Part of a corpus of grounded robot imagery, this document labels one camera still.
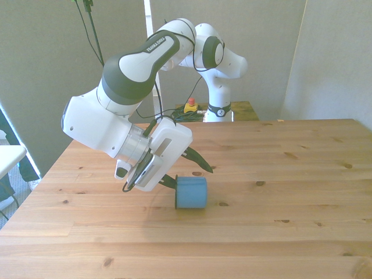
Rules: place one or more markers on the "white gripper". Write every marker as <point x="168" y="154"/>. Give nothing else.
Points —
<point x="174" y="139"/>

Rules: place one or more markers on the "blue enamel mug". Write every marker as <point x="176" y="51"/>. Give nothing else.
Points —
<point x="191" y="193"/>

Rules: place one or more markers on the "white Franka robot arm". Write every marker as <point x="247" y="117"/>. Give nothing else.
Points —
<point x="87" y="125"/>

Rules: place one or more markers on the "yellow emergency stop button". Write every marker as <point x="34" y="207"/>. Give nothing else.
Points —
<point x="191" y="108"/>

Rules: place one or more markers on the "white shoe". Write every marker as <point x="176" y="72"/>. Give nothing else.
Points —
<point x="34" y="185"/>

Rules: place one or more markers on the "white side table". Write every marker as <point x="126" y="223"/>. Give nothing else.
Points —
<point x="8" y="158"/>

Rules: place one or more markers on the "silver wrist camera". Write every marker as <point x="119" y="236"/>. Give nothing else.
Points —
<point x="148" y="174"/>

